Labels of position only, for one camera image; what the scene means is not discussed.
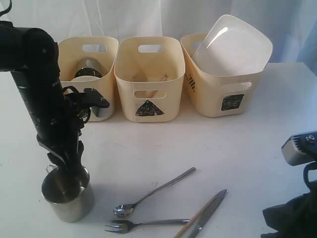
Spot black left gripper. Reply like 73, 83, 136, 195
10, 67, 86, 176

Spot steel mug wire handle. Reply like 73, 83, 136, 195
41, 163, 95, 223

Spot steel spoon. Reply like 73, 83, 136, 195
113, 167, 196, 218

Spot white plastic bowl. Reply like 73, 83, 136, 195
70, 75, 100, 85

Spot steel tumbler cup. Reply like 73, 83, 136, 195
74, 58, 103, 78

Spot wooden chopstick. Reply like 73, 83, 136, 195
131, 68, 169, 99
174, 195, 217, 238

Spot white square plate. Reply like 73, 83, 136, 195
192, 14, 273, 77

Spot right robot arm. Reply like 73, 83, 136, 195
261, 180, 317, 238

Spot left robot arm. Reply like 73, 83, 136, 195
0, 21, 84, 175

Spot steel fork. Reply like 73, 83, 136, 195
105, 219, 190, 234

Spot cream bin triangle mark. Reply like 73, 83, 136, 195
113, 36, 186, 123

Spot cream bin circle mark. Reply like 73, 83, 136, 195
58, 36, 119, 122

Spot steel table knife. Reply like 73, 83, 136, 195
188, 189, 228, 238

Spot cream bin square mark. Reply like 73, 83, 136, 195
180, 32, 263, 118

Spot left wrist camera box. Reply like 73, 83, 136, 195
62, 86, 110, 123

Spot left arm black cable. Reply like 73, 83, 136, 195
0, 0, 13, 18

